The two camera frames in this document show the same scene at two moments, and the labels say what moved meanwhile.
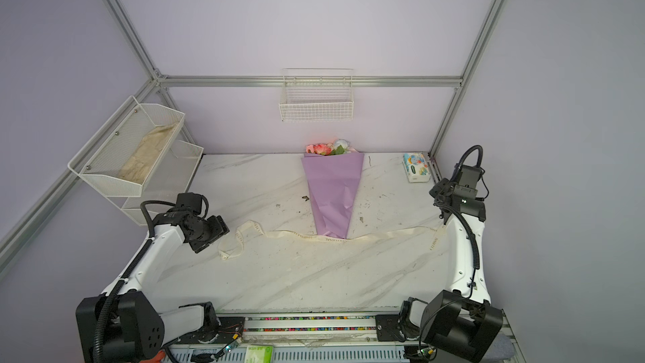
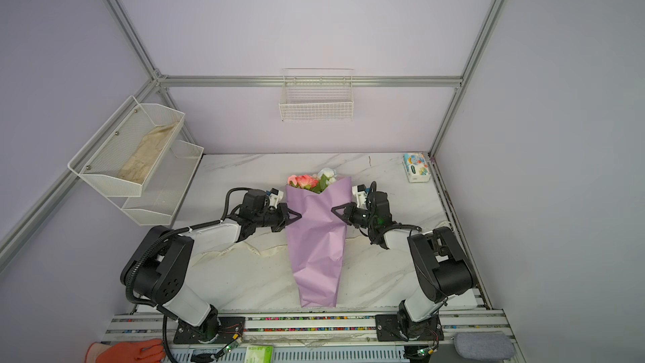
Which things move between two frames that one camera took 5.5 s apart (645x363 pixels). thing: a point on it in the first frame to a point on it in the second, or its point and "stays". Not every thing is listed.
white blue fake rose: x=342 y=142 to x=329 y=173
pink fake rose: x=319 y=149 to x=302 y=181
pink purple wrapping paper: x=332 y=181 to x=317 y=242
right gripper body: x=437 y=189 to x=365 y=220
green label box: x=259 y=354 stays
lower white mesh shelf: x=171 y=179 stays
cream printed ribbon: x=266 y=229 to x=242 y=245
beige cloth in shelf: x=138 y=166 stays
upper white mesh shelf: x=119 y=157 stays
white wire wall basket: x=317 y=95 stays
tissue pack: x=416 y=167 stays
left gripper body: x=207 y=234 to x=268 y=218
